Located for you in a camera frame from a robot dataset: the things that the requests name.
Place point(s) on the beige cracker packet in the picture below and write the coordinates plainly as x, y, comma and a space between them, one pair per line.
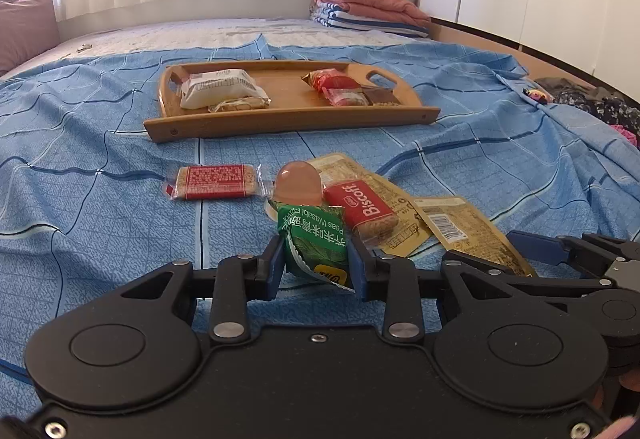
237, 105

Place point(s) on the olive cloth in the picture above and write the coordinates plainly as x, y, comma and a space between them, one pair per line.
562, 84

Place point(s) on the dark floral cloth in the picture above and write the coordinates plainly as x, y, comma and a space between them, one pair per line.
605, 111

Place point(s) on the purple pillow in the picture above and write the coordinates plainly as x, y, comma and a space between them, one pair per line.
25, 29

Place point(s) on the folded towels stack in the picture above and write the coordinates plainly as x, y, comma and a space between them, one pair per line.
380, 6

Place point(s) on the gold foil snack packet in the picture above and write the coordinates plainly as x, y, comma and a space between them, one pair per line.
475, 231
395, 199

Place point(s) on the big red snack packet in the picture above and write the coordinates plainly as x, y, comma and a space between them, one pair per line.
332, 80

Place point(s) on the slim red snack packet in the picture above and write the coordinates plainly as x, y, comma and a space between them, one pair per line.
345, 97

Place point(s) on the large white snack packet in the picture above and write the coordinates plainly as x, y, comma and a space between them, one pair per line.
220, 86

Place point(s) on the red label biscuit packet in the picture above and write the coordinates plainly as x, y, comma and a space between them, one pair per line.
215, 181

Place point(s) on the green pea snack packet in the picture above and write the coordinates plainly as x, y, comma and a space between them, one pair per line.
315, 239

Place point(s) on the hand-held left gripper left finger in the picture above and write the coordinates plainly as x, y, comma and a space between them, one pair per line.
274, 264

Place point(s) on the folded blue striped blanket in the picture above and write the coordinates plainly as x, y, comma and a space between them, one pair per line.
360, 21

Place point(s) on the brown chocolate bar packet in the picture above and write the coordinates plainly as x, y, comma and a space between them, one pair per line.
380, 95

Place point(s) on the small red biscuit packet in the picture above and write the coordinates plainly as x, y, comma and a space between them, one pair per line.
360, 206

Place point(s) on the small white object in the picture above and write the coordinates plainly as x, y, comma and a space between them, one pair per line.
84, 47

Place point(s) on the small colourful toy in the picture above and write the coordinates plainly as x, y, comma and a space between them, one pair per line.
536, 95

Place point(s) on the white quilted mattress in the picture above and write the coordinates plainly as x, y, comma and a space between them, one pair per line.
175, 34

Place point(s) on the wooden bed frame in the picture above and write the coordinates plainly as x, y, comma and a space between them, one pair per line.
510, 46

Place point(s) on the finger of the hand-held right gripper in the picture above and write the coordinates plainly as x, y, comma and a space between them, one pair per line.
550, 290
537, 246

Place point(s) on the wooden tray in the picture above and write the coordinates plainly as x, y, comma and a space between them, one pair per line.
290, 119

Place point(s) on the pink jelly cup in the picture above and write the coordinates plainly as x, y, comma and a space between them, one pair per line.
297, 181

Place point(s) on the blue checked bedsheet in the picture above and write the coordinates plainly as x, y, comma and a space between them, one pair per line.
100, 219

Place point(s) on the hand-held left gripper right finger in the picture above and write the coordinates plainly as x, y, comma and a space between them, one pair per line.
356, 269

